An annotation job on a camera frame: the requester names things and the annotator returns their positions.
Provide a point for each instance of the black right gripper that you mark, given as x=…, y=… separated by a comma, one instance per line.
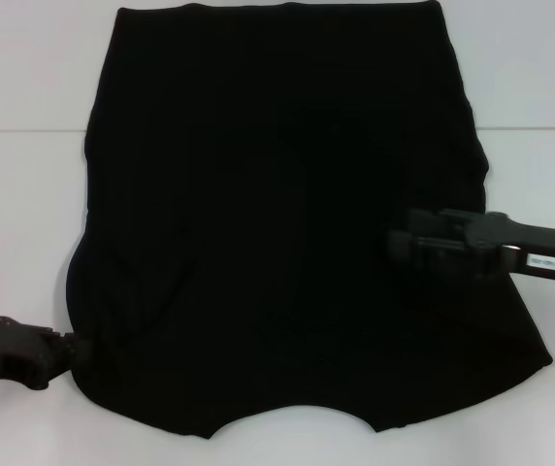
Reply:
x=491, y=238

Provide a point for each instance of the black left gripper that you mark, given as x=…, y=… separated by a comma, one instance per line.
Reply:
x=1, y=354

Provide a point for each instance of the black t-shirt with white print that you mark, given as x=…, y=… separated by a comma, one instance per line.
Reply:
x=258, y=170

